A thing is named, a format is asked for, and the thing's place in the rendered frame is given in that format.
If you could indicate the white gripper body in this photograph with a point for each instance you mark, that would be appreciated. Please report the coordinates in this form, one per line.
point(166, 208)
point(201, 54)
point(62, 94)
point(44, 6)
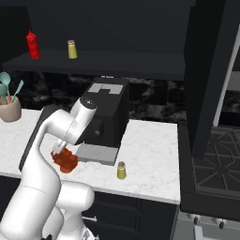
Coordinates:
point(60, 146)

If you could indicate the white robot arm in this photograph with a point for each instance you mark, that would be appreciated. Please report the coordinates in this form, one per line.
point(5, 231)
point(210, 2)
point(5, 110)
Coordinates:
point(40, 187)

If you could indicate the yellow shaker with cork top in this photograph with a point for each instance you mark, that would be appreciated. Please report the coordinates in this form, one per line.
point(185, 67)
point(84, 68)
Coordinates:
point(121, 171)
point(72, 50)

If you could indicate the black cabinet door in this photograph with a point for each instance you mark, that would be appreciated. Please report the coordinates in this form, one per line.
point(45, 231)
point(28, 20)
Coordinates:
point(206, 68)

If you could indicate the black coffee machine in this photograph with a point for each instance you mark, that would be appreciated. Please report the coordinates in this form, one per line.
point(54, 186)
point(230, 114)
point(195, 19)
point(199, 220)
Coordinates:
point(108, 118)

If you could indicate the beige utensil pot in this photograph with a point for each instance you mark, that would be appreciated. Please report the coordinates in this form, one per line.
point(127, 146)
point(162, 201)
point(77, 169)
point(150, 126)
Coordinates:
point(10, 112)

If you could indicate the teal spatula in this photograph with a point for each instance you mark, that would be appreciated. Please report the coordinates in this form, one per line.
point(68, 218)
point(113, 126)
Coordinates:
point(18, 89)

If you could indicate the teal spoon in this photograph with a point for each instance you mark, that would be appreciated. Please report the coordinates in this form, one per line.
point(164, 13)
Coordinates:
point(5, 82)

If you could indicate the black drawer front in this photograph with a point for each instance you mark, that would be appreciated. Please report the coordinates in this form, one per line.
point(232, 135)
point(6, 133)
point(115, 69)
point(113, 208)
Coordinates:
point(134, 215)

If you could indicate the stove knob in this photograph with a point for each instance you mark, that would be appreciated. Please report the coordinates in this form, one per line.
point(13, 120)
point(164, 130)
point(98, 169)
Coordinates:
point(222, 223)
point(196, 220)

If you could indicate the black gas stove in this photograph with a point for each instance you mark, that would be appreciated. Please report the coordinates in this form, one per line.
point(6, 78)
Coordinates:
point(215, 175)

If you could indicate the black wall cabinet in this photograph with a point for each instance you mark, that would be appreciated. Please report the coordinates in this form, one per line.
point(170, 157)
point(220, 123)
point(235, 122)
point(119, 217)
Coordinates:
point(103, 62)

